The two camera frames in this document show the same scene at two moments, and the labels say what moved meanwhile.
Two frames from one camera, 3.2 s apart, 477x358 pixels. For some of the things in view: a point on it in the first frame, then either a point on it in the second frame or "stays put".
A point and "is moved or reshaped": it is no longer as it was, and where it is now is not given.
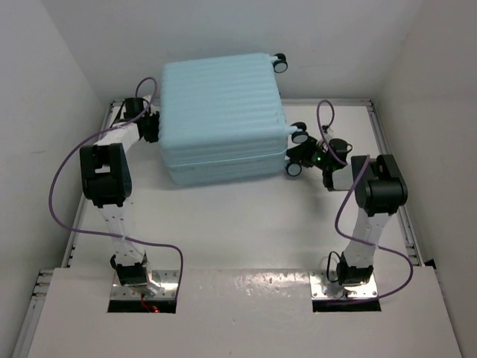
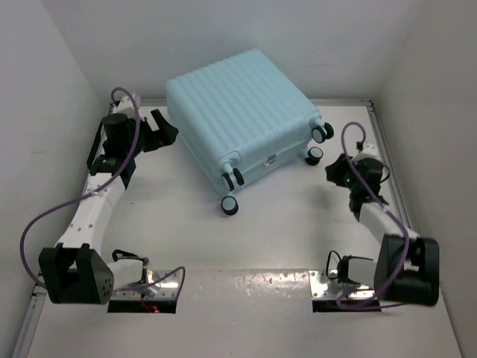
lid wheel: [280, 66] -> [320, 134]
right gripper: [303, 151] -> [335, 171]
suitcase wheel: [294, 169] -> [229, 205]
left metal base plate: [168, 279] stays put
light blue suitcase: [222, 121] is moved or reshaped
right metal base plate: [361, 291] stays put
